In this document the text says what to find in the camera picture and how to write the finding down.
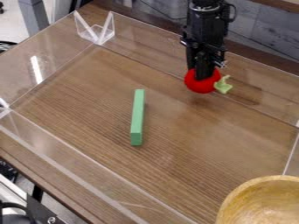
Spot green rectangular block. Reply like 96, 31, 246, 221
129, 89, 145, 146

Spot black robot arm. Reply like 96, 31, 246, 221
180, 0, 238, 81

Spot black cable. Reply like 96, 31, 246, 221
0, 201, 28, 224

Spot clear acrylic tray enclosure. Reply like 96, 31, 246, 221
0, 8, 299, 224

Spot wooden bowl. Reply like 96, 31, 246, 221
215, 175, 299, 224

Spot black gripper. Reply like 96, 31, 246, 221
180, 5, 230, 81

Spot red plush fruit green leaf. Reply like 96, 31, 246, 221
184, 69, 234, 94

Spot black metal clamp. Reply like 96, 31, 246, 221
27, 195, 68, 224

